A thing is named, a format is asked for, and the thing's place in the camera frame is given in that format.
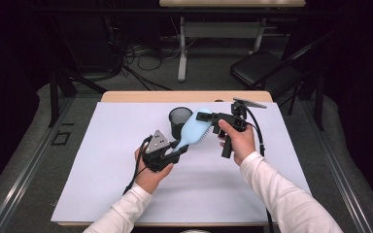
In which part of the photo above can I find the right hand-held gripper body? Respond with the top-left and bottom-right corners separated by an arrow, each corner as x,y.
213,96 -> 268,160

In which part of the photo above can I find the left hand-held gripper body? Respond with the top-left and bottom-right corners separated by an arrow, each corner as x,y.
141,129 -> 178,173

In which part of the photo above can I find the light blue hairbrush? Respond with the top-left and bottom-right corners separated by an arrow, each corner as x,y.
171,108 -> 215,153

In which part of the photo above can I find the black mesh pen holder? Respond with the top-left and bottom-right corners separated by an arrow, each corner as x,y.
168,106 -> 194,141

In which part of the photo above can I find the person's right hand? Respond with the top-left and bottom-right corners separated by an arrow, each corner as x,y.
218,118 -> 257,167

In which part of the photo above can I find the person's left hand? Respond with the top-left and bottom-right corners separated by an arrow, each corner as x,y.
134,147 -> 175,195

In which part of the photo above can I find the white table mat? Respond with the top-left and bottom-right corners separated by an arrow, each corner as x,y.
51,101 -> 312,224

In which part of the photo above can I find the black folding chair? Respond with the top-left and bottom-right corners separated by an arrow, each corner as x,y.
229,29 -> 337,109

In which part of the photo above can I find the white-framed desk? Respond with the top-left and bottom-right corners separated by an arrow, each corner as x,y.
158,0 -> 307,83

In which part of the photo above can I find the black metal stand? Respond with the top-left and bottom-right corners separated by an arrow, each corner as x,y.
47,18 -> 109,129

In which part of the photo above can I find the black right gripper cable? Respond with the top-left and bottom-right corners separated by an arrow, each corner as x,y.
243,105 -> 275,233

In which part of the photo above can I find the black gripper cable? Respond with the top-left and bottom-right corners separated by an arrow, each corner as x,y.
243,105 -> 275,233
122,135 -> 153,196

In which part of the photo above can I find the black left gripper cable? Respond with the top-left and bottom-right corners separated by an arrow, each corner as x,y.
122,135 -> 153,196

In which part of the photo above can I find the bundle of floor cables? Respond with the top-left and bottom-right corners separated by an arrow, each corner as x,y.
103,16 -> 183,92

